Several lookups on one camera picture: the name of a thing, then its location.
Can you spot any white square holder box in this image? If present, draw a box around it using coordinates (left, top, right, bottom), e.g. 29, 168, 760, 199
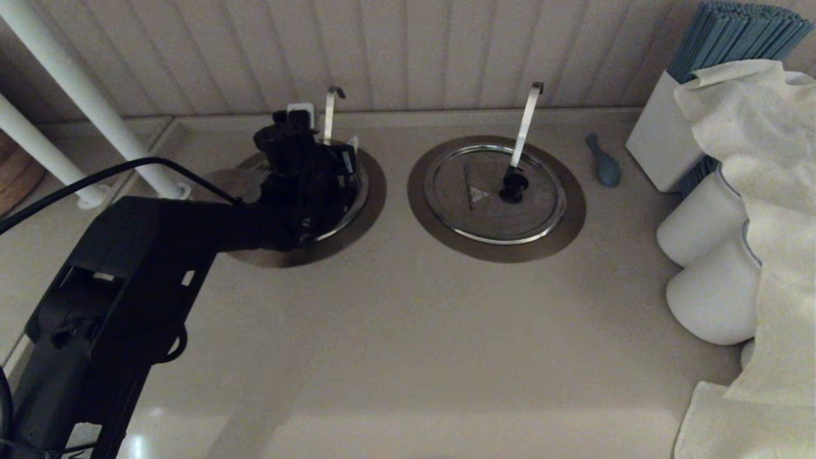
625, 70, 703, 193

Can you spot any long white metal pole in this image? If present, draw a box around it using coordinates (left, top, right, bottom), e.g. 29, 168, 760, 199
0, 0, 192, 200

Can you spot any short white metal pole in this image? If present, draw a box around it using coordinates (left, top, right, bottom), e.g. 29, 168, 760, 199
0, 94, 112, 210

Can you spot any white paper cup stack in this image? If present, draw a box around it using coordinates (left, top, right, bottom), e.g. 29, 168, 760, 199
666, 220, 762, 346
657, 167, 747, 267

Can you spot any short black cable loop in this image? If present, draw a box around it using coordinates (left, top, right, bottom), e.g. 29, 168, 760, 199
153, 322, 189, 364

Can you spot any brown ring around pot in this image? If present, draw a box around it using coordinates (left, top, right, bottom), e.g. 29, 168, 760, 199
204, 143, 387, 268
407, 135, 586, 263

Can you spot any white cotton cloth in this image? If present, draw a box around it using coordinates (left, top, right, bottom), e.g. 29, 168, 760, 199
674, 59, 816, 459

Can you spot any long black arm cable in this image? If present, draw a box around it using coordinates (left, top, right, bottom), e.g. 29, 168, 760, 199
0, 157, 246, 237

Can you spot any blue ribbed item behind cups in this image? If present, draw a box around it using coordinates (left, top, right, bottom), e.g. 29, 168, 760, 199
678, 155, 718, 197

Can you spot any bundle of blue sticks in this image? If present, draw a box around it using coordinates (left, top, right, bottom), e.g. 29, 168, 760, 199
667, 1, 815, 84

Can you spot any brown wooden board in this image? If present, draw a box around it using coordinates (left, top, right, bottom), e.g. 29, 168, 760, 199
0, 131, 48, 217

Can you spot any small blue plastic spoon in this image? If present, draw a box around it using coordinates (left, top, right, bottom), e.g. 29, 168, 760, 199
586, 132, 622, 188

